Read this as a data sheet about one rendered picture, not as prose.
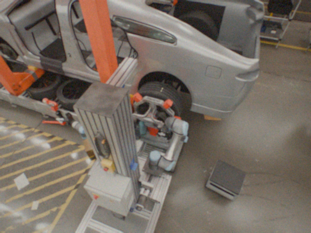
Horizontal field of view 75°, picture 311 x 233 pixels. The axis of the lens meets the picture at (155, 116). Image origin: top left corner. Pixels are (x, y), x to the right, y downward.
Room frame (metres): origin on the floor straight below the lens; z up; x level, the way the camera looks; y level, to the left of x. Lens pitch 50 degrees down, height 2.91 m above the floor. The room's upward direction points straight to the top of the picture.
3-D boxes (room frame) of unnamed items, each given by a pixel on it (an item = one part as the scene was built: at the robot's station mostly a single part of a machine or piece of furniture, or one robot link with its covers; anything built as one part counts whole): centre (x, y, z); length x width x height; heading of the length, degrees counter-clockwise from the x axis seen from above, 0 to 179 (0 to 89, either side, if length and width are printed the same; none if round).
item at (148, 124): (1.67, 0.05, 0.85); 0.21 x 0.14 x 0.14; 159
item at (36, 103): (2.27, 1.68, 0.28); 2.47 x 0.09 x 0.22; 69
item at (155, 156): (1.02, 0.00, 0.98); 0.13 x 0.12 x 0.14; 61
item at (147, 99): (1.74, 0.02, 0.85); 0.54 x 0.07 x 0.54; 69
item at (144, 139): (1.89, -0.06, 0.13); 0.50 x 0.36 x 0.10; 69
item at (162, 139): (1.90, -0.04, 0.32); 0.40 x 0.30 x 0.28; 69
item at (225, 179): (1.11, -0.97, 0.17); 0.43 x 0.36 x 0.34; 60
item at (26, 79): (2.79, 2.20, 0.69); 0.52 x 0.17 x 0.35; 159
